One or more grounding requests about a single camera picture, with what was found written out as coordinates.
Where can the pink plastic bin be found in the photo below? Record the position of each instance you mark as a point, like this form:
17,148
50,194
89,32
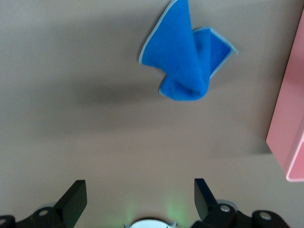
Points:
289,114

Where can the brown table cover mat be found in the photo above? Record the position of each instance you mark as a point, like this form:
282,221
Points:
71,130

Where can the blue microfibre cloth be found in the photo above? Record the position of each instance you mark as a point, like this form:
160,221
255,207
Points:
175,54

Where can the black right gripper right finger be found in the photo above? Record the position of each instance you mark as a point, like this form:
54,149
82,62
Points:
203,202

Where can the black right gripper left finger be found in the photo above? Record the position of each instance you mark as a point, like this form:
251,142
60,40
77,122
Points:
74,199

